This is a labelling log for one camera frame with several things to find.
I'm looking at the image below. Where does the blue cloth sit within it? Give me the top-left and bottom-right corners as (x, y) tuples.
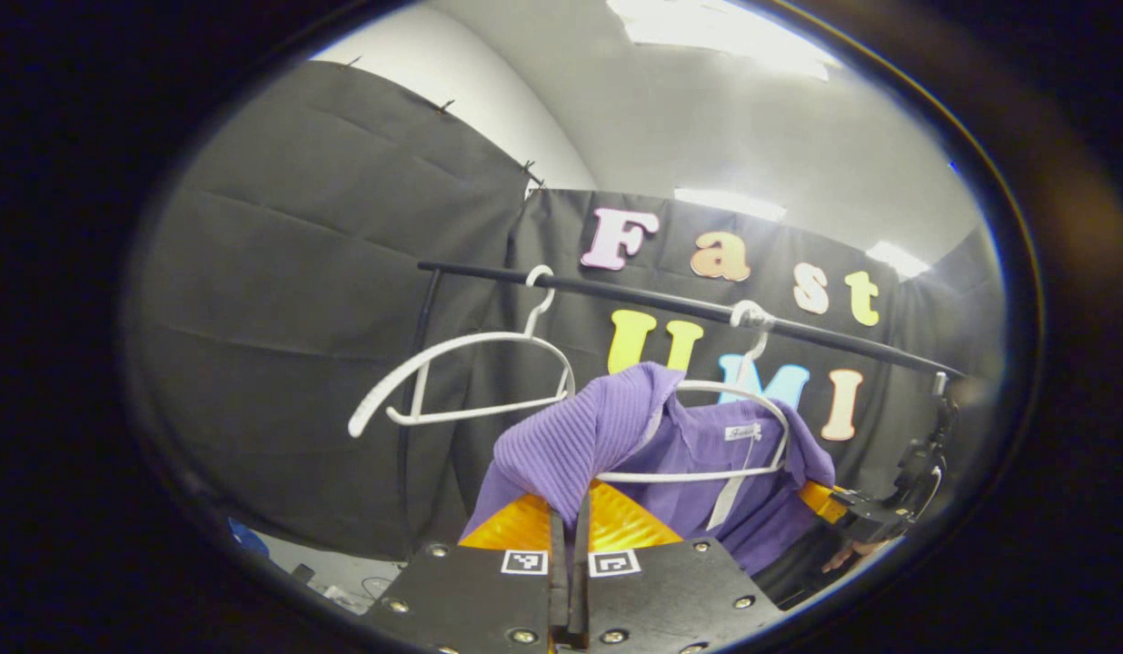
(230, 518), (272, 558)

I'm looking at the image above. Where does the small ceiling light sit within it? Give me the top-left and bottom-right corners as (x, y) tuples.
(866, 241), (931, 281)

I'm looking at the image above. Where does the purple knit cardigan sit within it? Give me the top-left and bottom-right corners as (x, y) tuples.
(460, 362), (837, 578)

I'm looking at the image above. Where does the white plastic clothes hanger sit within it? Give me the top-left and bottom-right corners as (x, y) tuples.
(348, 265), (578, 440)
(598, 300), (791, 484)

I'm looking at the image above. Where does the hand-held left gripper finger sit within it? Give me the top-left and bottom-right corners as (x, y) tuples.
(360, 493), (570, 654)
(571, 481), (785, 654)

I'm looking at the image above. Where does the large ceiling light panel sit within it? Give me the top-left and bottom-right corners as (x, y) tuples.
(607, 0), (841, 83)

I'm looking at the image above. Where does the black metal clothes rack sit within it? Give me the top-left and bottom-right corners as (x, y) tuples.
(398, 261), (969, 546)

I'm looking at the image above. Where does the black backdrop cloth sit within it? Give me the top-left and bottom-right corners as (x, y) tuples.
(130, 59), (1008, 564)

